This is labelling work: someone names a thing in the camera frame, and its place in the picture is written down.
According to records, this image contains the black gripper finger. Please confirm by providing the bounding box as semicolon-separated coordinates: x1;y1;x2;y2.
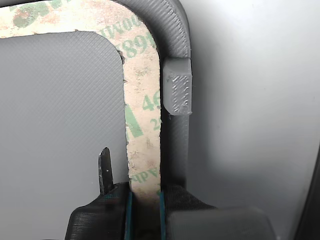
64;146;136;240
158;184;277;240

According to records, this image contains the beige adhesive liner strip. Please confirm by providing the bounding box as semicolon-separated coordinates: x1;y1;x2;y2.
0;0;163;226

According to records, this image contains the gray plastic box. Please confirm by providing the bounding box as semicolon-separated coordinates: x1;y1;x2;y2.
0;0;194;240

